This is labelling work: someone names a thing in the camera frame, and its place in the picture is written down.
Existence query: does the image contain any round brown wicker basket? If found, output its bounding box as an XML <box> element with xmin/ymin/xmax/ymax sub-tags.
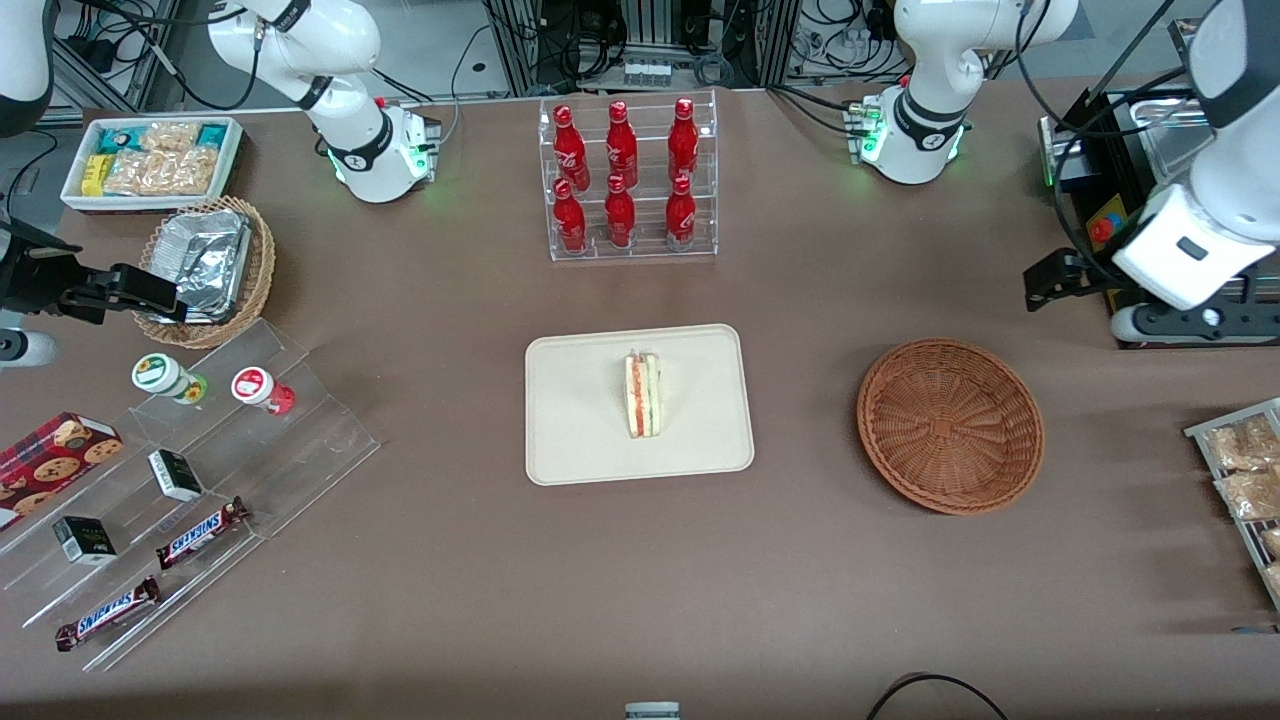
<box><xmin>856</xmin><ymin>338</ymin><xmax>1046</xmax><ymax>516</ymax></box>

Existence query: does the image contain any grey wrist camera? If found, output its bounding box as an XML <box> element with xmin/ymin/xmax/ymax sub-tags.
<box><xmin>0</xmin><ymin>332</ymin><xmax>58</xmax><ymax>369</ymax></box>
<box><xmin>1111</xmin><ymin>303</ymin><xmax>1280</xmax><ymax>349</ymax></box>

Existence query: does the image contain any oval light wicker basket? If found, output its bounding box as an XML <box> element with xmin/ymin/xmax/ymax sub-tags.
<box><xmin>132</xmin><ymin>196</ymin><xmax>277</xmax><ymax>350</ymax></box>

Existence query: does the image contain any black food warmer appliance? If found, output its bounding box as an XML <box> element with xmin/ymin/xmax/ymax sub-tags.
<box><xmin>1038</xmin><ymin>85</ymin><xmax>1280</xmax><ymax>351</ymax></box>

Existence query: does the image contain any clear bag of pastry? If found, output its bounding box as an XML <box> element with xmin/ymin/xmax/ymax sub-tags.
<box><xmin>1215</xmin><ymin>468</ymin><xmax>1280</xmax><ymax>521</ymax></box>
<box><xmin>1205</xmin><ymin>415</ymin><xmax>1280</xmax><ymax>471</ymax></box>

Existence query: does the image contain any snickers chocolate bar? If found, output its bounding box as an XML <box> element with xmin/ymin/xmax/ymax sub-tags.
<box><xmin>55</xmin><ymin>576</ymin><xmax>162</xmax><ymax>653</ymax></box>
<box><xmin>155</xmin><ymin>497</ymin><xmax>251</xmax><ymax>571</ymax></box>

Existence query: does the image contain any red lid dessert cup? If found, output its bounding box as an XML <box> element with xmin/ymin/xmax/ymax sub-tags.
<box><xmin>231</xmin><ymin>366</ymin><xmax>296</xmax><ymax>416</ymax></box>

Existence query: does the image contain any triangular sandwich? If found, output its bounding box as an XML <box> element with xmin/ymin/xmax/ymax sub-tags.
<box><xmin>624</xmin><ymin>348</ymin><xmax>663</xmax><ymax>439</ymax></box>

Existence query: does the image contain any beige plastic tray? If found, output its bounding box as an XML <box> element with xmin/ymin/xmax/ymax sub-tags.
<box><xmin>525</xmin><ymin>323</ymin><xmax>755</xmax><ymax>487</ymax></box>

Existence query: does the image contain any red cola bottle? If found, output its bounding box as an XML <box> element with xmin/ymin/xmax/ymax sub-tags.
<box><xmin>606</xmin><ymin>100</ymin><xmax>639</xmax><ymax>189</ymax></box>
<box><xmin>553</xmin><ymin>104</ymin><xmax>591</xmax><ymax>191</ymax></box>
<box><xmin>553</xmin><ymin>178</ymin><xmax>588</xmax><ymax>253</ymax></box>
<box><xmin>605</xmin><ymin>174</ymin><xmax>637</xmax><ymax>249</ymax></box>
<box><xmin>668</xmin><ymin>97</ymin><xmax>700</xmax><ymax>184</ymax></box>
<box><xmin>665</xmin><ymin>175</ymin><xmax>697</xmax><ymax>249</ymax></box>

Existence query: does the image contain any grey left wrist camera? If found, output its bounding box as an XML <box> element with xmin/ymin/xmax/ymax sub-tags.
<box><xmin>1111</xmin><ymin>303</ymin><xmax>1280</xmax><ymax>349</ymax></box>

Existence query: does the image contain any black cable loop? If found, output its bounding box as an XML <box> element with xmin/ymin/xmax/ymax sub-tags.
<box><xmin>865</xmin><ymin>673</ymin><xmax>1011</xmax><ymax>720</ymax></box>

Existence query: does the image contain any large clear bag of crackers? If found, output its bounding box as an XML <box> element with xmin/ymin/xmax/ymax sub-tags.
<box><xmin>105</xmin><ymin>148</ymin><xmax>219</xmax><ymax>197</ymax></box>

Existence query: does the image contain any green lid dessert cup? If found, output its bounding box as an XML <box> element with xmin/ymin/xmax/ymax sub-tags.
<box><xmin>131</xmin><ymin>353</ymin><xmax>209</xmax><ymax>405</ymax></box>

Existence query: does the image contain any grey wire rack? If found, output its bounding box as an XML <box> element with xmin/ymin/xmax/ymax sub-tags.
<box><xmin>1184</xmin><ymin>398</ymin><xmax>1280</xmax><ymax>611</ymax></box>

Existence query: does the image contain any aluminium foil container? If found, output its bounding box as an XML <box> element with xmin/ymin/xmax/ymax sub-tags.
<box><xmin>150</xmin><ymin>208</ymin><xmax>253</xmax><ymax>324</ymax></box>

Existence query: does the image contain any clear acrylic bottle rack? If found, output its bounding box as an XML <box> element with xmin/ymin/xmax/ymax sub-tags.
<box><xmin>538</xmin><ymin>88</ymin><xmax>719</xmax><ymax>263</ymax></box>

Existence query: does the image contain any white rectangular snack bin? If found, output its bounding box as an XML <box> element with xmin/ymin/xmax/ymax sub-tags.
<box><xmin>60</xmin><ymin>116</ymin><xmax>244</xmax><ymax>213</ymax></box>

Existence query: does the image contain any red plaid cookie box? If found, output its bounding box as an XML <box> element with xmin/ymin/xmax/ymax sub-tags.
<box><xmin>0</xmin><ymin>411</ymin><xmax>126</xmax><ymax>533</ymax></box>

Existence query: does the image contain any clear acrylic step display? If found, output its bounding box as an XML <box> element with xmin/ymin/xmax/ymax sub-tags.
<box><xmin>0</xmin><ymin>318</ymin><xmax>382</xmax><ymax>673</ymax></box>

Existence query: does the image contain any small black box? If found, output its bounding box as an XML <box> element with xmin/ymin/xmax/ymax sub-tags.
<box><xmin>52</xmin><ymin>515</ymin><xmax>118</xmax><ymax>567</ymax></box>
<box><xmin>148</xmin><ymin>449</ymin><xmax>205</xmax><ymax>503</ymax></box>

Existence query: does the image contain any aluminium frame cabinet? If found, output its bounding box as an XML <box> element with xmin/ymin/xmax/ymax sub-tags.
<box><xmin>485</xmin><ymin>0</ymin><xmax>801</xmax><ymax>97</ymax></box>

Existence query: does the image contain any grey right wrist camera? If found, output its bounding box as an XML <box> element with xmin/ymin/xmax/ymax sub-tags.
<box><xmin>0</xmin><ymin>332</ymin><xmax>58</xmax><ymax>369</ymax></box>

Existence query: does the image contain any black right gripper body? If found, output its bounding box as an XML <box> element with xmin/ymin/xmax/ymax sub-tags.
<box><xmin>0</xmin><ymin>218</ymin><xmax>89</xmax><ymax>321</ymax></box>

